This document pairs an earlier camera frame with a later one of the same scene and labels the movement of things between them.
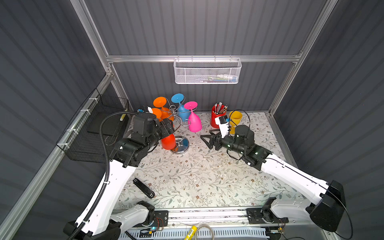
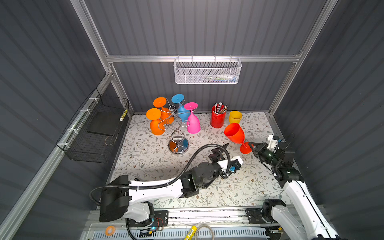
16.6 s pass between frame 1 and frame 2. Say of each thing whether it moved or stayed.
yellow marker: stayed
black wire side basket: stayed
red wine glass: moved
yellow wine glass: stayed
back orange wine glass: stayed
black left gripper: moved
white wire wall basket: stayed
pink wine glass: stayed
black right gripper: moved
